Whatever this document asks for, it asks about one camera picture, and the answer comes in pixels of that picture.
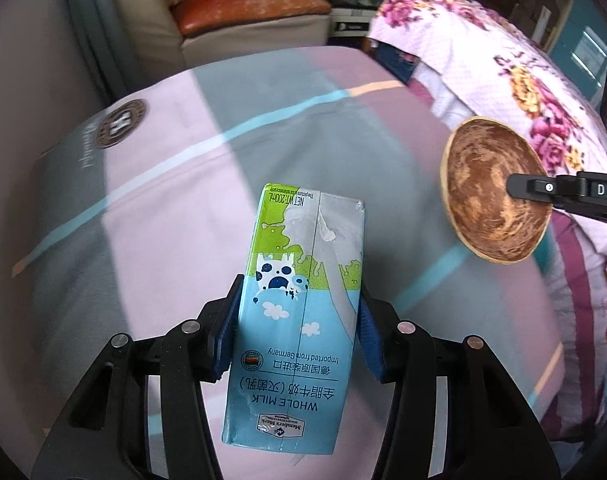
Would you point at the teal wardrobe door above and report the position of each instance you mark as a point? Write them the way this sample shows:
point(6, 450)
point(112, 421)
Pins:
point(580, 51)

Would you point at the brown coconut shell bowl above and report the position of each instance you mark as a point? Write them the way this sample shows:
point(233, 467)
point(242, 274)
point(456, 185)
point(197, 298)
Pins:
point(479, 157)

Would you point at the beige armchair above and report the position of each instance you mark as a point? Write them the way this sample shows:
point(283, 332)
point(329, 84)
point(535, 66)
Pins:
point(168, 36)

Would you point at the orange seat cushion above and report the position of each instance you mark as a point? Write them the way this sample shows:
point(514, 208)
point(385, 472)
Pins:
point(196, 17)

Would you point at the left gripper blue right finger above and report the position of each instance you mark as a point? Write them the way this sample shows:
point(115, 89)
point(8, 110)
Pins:
point(372, 331)

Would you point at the grey curtain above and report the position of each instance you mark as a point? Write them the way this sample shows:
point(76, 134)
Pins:
point(95, 50)

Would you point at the blue milk carton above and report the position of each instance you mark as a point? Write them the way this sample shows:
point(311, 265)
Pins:
point(296, 323)

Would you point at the plaid bed sheet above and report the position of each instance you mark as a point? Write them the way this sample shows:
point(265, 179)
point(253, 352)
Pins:
point(147, 214)

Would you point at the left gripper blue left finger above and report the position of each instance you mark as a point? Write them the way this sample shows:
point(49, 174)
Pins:
point(222, 332)

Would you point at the floral pink quilt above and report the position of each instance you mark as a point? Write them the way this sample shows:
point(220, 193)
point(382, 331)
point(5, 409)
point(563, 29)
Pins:
point(473, 62)

